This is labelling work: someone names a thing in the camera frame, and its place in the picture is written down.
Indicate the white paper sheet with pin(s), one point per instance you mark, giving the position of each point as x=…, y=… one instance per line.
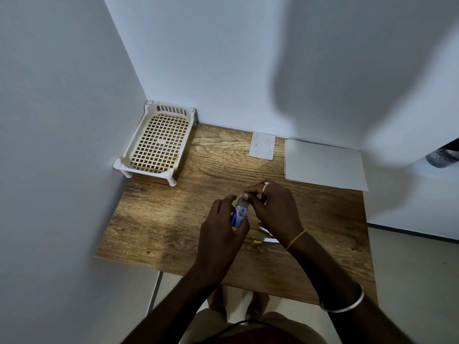
x=324, y=164

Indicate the small white card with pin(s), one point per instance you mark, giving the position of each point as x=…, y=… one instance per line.
x=262, y=145

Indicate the white plastic basket tray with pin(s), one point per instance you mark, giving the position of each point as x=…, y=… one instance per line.
x=157, y=143

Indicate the small blue labelled bottle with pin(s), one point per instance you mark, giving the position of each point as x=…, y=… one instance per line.
x=240, y=213

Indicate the white and yellow pen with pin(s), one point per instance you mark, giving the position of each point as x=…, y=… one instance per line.
x=267, y=240

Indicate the person's left thumb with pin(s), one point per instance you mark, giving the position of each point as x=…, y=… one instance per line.
x=243, y=231

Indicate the beige shorts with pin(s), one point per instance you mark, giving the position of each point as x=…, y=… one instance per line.
x=215, y=326

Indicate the person's right forearm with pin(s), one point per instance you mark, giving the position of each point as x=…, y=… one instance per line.
x=340, y=293

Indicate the silver bangle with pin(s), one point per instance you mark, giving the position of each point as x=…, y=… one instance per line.
x=349, y=307

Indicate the person's right hand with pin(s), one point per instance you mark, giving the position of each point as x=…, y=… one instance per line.
x=278, y=214

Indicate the person's left hand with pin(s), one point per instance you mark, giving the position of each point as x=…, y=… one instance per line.
x=215, y=240

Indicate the person's right thumb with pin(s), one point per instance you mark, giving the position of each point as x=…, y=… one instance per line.
x=252, y=201

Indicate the person's right foot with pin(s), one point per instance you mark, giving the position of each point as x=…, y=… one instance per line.
x=257, y=305

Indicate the person's left forearm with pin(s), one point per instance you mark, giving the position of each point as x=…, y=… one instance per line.
x=179, y=311

